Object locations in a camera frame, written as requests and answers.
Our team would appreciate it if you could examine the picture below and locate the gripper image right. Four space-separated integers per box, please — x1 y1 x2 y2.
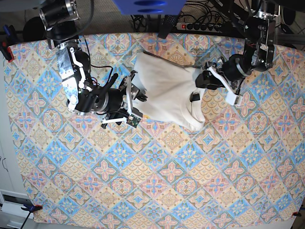
195 62 227 90

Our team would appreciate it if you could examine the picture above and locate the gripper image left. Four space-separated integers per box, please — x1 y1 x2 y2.
118 70 148 115

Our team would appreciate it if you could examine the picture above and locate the white printed T-shirt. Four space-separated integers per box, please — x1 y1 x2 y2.
133 52 205 131

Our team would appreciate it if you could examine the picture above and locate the black power strip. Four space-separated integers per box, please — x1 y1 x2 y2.
176 22 222 32

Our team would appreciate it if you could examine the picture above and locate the patterned tablecloth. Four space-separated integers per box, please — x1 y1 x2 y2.
3 41 305 229

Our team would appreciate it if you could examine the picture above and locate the black round stool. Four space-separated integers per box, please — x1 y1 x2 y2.
22 17 46 42

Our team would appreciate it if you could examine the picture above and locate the orange clamp bottom right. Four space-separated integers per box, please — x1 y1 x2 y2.
292 212 302 217

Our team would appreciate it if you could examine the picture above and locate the blue clamp bottom left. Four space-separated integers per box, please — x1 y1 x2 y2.
21 204 42 213

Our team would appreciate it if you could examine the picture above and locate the white cabinet left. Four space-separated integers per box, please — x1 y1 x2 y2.
0 57 36 229

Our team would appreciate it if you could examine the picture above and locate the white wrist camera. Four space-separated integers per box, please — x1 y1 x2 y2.
207 67 243 106
97 70 142 129

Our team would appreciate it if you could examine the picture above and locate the black strap under mount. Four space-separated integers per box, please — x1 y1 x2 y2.
157 14 178 39

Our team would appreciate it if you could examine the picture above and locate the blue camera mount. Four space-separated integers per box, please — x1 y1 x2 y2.
113 0 186 15

